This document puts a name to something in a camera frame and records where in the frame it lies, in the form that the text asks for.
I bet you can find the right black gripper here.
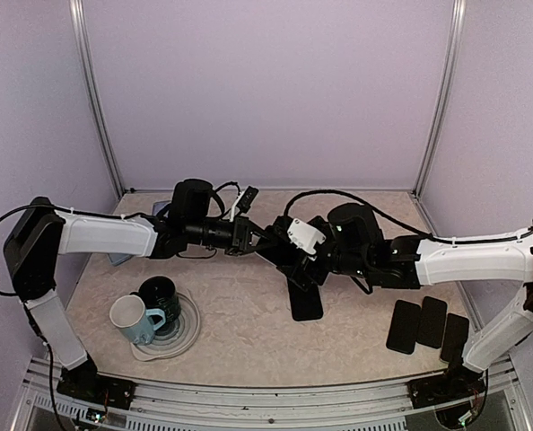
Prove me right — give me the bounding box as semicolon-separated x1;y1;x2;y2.
278;214;372;290

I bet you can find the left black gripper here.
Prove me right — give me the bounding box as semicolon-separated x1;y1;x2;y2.
186;214;278;255

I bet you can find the black phone case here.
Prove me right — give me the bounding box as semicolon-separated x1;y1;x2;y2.
287;282;324;321

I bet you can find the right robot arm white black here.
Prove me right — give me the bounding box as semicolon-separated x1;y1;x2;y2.
273;203;533;399

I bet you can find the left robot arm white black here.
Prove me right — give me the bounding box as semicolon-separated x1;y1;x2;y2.
4;179;278;400

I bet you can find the lavender phone case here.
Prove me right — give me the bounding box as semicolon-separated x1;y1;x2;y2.
152;201;169;216

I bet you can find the dark green mug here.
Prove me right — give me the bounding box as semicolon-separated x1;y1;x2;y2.
132;276;181;331

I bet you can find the black smartphone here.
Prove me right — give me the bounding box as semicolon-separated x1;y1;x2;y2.
440;313;469;363
416;296;448;348
386;300;421;355

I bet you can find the grey collapsible silicone bowl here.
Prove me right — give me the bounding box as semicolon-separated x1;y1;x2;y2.
130;293;202;362

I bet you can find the light blue mug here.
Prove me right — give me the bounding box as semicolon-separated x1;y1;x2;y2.
109;295;167;346

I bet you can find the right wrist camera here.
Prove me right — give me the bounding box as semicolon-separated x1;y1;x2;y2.
287;218;326;260

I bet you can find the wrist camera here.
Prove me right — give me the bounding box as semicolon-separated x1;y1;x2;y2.
229;186;258;222
287;218;326;260

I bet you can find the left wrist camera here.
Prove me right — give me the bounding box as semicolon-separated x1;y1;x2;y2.
229;186;258;222

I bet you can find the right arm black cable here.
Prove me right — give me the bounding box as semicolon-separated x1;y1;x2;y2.
283;189;533;239

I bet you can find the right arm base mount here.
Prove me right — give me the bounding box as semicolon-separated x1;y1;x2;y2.
406;361;487;409

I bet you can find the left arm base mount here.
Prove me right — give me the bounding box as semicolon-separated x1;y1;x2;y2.
57;368;136;410

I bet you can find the left aluminium frame post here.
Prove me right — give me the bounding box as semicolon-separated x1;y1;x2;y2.
69;0;126;199

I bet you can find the aluminium frame post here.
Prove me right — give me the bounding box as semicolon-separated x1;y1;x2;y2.
69;0;126;199
413;0;467;200

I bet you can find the right aluminium frame post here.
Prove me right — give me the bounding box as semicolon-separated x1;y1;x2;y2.
413;0;467;200

